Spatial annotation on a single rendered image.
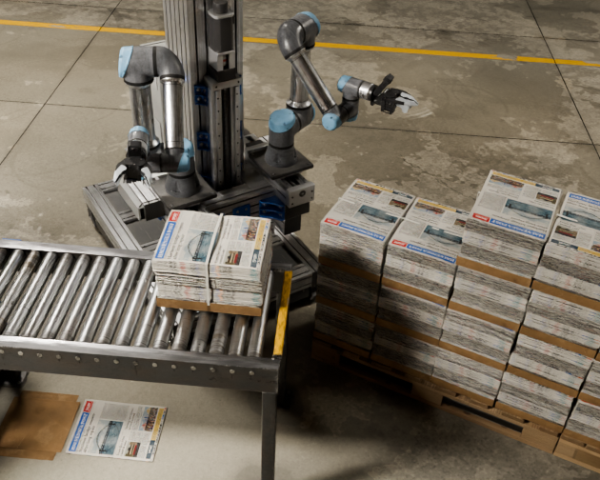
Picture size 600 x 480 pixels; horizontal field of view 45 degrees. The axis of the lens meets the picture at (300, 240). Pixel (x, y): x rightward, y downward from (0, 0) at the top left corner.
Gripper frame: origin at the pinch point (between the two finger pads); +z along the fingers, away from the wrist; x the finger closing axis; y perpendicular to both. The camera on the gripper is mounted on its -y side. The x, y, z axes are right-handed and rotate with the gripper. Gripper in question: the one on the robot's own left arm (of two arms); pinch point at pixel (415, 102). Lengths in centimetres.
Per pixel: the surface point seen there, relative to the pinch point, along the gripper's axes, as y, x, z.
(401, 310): 66, 50, 24
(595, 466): 115, 46, 117
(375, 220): 36, 36, 3
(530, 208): 14, 21, 59
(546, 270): 24, 38, 73
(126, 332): 25, 139, -39
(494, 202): 13, 26, 47
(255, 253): 7, 99, -11
